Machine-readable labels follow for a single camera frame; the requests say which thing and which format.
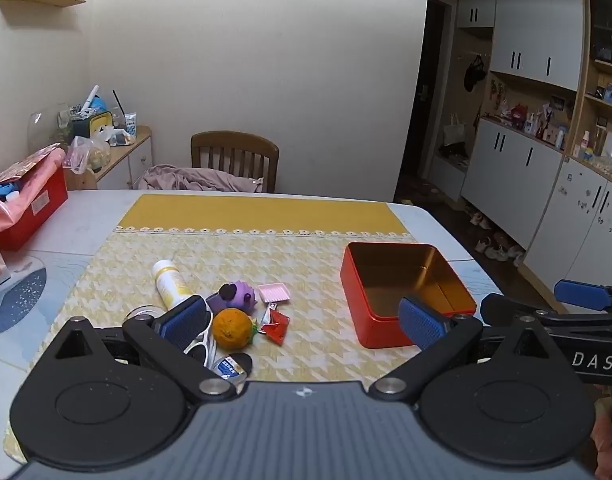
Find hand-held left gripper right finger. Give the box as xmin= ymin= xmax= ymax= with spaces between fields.
xmin=368 ymin=296 xmax=569 ymax=403

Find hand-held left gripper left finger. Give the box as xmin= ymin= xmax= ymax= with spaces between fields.
xmin=46 ymin=295 xmax=237 ymax=403

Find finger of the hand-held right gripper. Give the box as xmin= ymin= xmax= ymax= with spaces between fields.
xmin=481 ymin=292 xmax=612 ymax=332
xmin=554 ymin=280 xmax=612 ymax=312

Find white sunglasses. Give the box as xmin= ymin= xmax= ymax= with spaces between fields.
xmin=185 ymin=327 xmax=219 ymax=366

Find white and yellow bottle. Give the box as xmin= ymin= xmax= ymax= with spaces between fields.
xmin=152 ymin=259 xmax=193 ymax=311

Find round silver tin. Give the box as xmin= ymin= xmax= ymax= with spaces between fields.
xmin=122 ymin=304 xmax=163 ymax=328

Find orange fruit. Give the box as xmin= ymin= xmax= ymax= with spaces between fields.
xmin=212 ymin=308 xmax=254 ymax=351

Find red metal tin box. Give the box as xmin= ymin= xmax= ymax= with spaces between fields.
xmin=341 ymin=242 xmax=478 ymax=349

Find purple toy figure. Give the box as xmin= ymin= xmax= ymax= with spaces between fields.
xmin=206 ymin=280 xmax=261 ymax=317

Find small black blue-label bottle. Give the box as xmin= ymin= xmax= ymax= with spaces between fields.
xmin=213 ymin=353 xmax=254 ymax=381

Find red foil packet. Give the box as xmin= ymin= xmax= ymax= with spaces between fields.
xmin=258 ymin=309 xmax=291 ymax=346

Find small pink tray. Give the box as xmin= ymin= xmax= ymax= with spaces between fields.
xmin=257 ymin=282 xmax=291 ymax=305

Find person's right hand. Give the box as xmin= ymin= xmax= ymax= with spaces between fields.
xmin=592 ymin=410 xmax=612 ymax=480

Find long white sticker cabinet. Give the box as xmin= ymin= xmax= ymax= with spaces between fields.
xmin=523 ymin=157 xmax=612 ymax=306

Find row of shoes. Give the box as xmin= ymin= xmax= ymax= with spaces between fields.
xmin=468 ymin=210 xmax=527 ymax=267

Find white low two-door cabinet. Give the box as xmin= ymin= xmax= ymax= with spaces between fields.
xmin=460 ymin=117 xmax=566 ymax=251

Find pink clothing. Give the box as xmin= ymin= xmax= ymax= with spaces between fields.
xmin=138 ymin=164 xmax=264 ymax=193

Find yellow houndstooth table mat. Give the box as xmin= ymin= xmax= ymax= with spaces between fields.
xmin=3 ymin=194 xmax=421 ymax=463

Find wooden side cabinet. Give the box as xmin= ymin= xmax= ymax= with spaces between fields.
xmin=64 ymin=125 xmax=152 ymax=192

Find wooden chair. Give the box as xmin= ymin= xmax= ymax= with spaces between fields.
xmin=191 ymin=131 xmax=280 ymax=194

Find group of counter ornaments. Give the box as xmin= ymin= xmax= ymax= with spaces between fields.
xmin=488 ymin=77 xmax=569 ymax=151

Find red cardboard box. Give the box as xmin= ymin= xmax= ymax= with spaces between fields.
xmin=0 ymin=162 xmax=69 ymax=252

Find white tote bag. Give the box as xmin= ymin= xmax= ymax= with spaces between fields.
xmin=443 ymin=114 xmax=468 ymax=147

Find clear plastic bags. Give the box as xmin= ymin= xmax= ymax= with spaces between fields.
xmin=63 ymin=127 xmax=136 ymax=173

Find wooden open shelving unit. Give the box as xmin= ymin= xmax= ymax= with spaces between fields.
xmin=568 ymin=0 xmax=612 ymax=186

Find teal and yellow storage box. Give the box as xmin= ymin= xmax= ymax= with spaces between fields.
xmin=72 ymin=95 xmax=114 ymax=138

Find black hanging bag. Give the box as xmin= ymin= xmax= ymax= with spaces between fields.
xmin=464 ymin=55 xmax=488 ymax=92

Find white upper wall cabinet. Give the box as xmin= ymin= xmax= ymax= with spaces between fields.
xmin=456 ymin=0 xmax=587 ymax=92

